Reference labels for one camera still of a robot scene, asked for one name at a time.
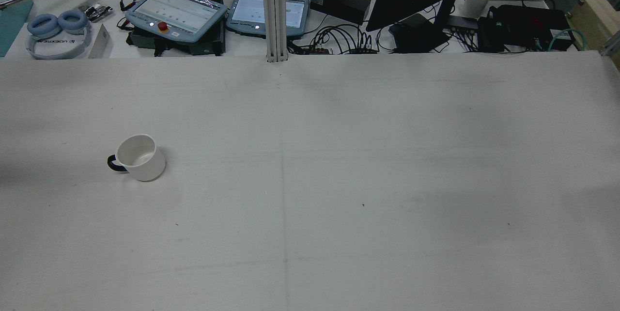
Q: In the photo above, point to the white coffee mug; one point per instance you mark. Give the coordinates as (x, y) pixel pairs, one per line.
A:
(475, 1)

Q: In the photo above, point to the black electronics box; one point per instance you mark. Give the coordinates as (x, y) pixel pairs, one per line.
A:
(525, 26)

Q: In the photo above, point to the aluminium profile post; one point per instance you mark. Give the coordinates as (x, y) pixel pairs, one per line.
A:
(276, 10)

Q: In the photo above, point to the teal plastic box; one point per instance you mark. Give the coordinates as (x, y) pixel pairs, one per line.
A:
(13, 10)

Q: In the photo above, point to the light blue headphones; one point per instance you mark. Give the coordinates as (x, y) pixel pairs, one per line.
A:
(57, 34)

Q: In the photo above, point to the white card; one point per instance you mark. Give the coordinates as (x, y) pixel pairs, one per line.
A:
(100, 41)

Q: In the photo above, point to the black rectangular box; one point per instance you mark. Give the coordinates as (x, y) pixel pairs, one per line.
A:
(339, 3)

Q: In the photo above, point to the small teach pendant tablet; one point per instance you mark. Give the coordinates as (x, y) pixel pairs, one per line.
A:
(268, 14)

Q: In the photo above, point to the wooden box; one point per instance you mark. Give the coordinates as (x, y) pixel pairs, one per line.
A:
(596, 23)

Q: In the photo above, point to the large teach pendant with red button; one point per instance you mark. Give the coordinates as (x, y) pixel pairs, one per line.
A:
(175, 12)

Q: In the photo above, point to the small plastic bag of parts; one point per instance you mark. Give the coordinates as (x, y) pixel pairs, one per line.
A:
(98, 9)

